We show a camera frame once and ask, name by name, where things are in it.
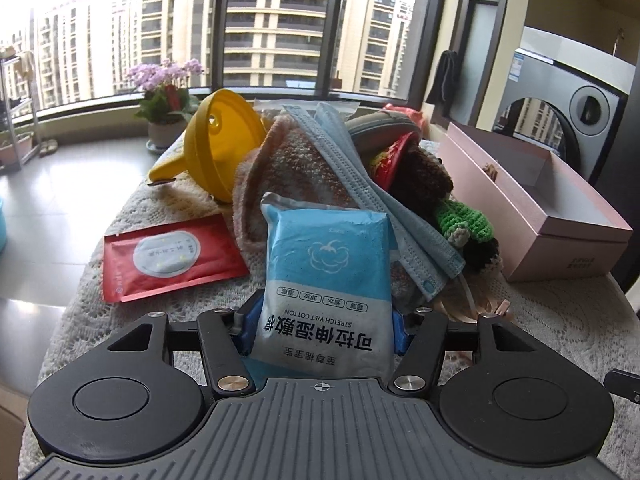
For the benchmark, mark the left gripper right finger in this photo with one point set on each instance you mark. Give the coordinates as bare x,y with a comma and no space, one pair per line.
419,367

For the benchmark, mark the crochet doll with red hat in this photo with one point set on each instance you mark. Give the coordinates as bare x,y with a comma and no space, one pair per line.
419,181

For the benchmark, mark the blue wet cotton tissue pack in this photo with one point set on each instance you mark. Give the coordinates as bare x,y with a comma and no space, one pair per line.
327,308

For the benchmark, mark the pink cardboard box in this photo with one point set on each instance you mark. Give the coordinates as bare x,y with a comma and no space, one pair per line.
550,223

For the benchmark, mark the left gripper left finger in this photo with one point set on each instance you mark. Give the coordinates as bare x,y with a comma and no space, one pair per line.
226,337

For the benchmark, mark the blue surgical face mask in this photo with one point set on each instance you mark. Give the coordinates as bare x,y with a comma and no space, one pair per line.
425,254

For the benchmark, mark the pink striped knit towel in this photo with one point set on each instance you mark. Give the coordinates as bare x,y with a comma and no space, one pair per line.
286,164

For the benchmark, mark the beige oval zip case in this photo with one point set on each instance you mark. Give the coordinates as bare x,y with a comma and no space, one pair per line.
380,129

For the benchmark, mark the pink orchid flower pot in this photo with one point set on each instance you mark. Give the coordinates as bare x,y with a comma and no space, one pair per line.
167,104

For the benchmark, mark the black hanging cloth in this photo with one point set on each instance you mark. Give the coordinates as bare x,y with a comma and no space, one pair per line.
445,82

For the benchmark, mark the yellow plastic funnel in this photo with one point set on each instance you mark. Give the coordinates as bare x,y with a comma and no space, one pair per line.
224,129

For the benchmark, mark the metal plant shelf rack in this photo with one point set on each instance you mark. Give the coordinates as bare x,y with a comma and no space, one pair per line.
20,130

